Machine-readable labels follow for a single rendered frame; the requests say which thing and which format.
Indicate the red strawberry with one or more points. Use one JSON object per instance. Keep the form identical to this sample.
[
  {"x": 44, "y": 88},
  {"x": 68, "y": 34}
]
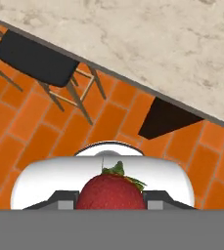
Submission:
[{"x": 110, "y": 193}]

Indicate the dark counter base panel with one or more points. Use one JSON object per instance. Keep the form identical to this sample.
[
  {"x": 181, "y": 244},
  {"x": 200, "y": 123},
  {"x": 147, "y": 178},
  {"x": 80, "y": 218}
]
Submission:
[{"x": 164, "y": 118}]

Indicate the white rounded object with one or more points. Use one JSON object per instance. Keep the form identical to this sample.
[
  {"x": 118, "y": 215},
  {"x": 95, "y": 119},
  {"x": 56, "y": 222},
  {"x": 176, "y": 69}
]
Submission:
[{"x": 51, "y": 175}]

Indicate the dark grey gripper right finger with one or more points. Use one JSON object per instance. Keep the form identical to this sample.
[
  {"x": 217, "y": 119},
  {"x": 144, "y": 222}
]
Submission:
[{"x": 157, "y": 198}]

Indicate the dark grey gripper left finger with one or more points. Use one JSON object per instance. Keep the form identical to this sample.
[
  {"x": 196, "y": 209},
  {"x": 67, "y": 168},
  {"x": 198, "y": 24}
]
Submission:
[{"x": 64, "y": 198}]

